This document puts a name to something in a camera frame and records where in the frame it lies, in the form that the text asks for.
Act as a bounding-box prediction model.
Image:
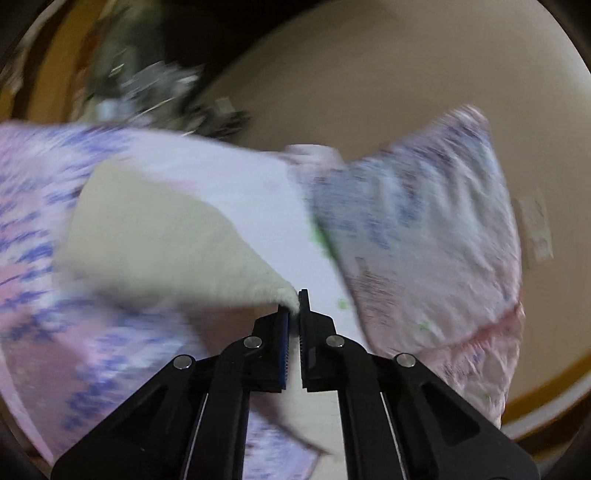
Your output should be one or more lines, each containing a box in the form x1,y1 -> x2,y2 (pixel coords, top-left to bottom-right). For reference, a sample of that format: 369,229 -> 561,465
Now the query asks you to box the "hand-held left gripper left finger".
51,307 -> 293,480

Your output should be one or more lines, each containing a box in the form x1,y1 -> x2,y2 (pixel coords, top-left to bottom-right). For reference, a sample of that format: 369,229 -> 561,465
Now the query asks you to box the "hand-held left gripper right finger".
298,288 -> 541,480

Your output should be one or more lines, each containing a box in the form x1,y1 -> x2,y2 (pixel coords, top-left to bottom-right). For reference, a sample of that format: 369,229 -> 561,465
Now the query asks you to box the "cream knitted sweater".
53,159 -> 298,312

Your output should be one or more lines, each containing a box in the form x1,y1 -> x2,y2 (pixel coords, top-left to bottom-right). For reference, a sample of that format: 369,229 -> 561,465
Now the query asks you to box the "floral pillow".
288,105 -> 527,428

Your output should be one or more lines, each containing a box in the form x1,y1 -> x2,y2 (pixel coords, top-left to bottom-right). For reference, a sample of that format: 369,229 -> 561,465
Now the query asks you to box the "floral bed sheet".
0,121 -> 365,480

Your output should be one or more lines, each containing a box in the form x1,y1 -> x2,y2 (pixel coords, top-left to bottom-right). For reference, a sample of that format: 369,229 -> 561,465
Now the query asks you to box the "dark blurred clutter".
74,0 -> 252,139

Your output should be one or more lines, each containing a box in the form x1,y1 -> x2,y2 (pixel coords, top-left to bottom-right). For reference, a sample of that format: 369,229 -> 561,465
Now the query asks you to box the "wooden bed frame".
501,355 -> 591,441

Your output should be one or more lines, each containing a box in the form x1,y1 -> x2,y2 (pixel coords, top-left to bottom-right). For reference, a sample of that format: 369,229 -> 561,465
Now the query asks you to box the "white wall socket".
516,188 -> 554,268

